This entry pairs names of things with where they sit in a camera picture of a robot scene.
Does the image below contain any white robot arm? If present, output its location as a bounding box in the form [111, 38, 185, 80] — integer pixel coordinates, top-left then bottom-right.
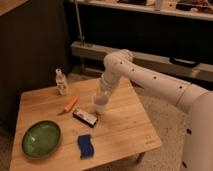
[94, 49, 213, 171]

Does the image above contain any orange carrot toy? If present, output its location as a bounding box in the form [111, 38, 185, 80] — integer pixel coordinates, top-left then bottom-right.
[58, 96, 78, 115]

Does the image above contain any black handle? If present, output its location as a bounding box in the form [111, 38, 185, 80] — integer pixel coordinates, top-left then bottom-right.
[169, 57, 200, 68]

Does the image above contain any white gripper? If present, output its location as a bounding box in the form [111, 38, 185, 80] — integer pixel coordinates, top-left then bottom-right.
[95, 77, 116, 104]

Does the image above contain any white ceramic cup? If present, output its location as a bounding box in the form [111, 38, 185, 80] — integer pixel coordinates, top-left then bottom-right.
[93, 95, 108, 115]

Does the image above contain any small white bottle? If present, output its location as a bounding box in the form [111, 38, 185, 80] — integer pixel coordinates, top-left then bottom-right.
[55, 68, 68, 95]

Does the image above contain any wooden table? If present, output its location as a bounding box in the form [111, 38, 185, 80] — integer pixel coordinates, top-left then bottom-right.
[10, 78, 161, 171]

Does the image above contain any blue sponge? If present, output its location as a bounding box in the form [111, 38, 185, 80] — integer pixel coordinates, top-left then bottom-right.
[77, 134, 94, 159]

